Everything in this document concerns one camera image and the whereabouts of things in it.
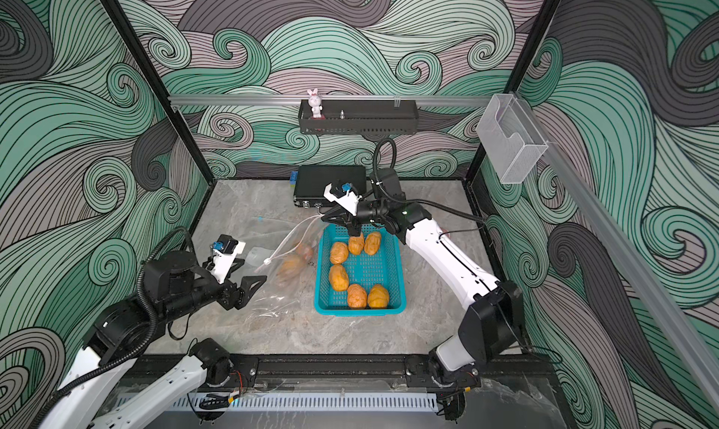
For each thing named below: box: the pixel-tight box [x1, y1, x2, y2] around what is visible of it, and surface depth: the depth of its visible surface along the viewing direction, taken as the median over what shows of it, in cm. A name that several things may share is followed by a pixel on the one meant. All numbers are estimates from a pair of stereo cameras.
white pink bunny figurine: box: [308, 88, 323, 119], surface depth 92 cm
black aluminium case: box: [293, 164, 367, 208], surface depth 118 cm
